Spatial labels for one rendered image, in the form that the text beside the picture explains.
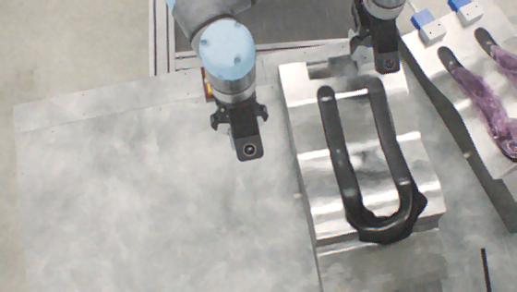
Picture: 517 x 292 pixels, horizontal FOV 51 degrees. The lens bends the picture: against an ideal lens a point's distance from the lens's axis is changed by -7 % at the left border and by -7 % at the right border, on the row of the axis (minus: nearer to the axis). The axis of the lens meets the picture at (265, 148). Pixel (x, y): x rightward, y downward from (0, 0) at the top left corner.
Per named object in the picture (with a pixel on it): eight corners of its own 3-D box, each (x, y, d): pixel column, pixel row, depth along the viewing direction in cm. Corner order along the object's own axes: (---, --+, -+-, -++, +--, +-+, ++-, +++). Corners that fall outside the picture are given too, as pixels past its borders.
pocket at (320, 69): (304, 67, 125) (305, 61, 122) (327, 64, 126) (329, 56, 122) (307, 87, 124) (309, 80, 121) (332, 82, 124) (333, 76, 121)
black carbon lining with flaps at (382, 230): (311, 91, 122) (315, 73, 113) (384, 78, 123) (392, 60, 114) (347, 254, 113) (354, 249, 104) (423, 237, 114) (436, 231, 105)
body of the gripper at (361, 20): (384, 7, 115) (394, -23, 103) (395, 45, 113) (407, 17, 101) (348, 13, 115) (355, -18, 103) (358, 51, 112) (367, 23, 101)
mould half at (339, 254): (278, 80, 130) (278, 56, 117) (388, 62, 131) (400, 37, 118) (323, 305, 118) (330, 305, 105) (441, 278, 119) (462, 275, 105)
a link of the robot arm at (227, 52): (234, 4, 80) (265, 50, 78) (238, 37, 90) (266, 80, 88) (185, 30, 79) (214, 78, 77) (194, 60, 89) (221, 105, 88)
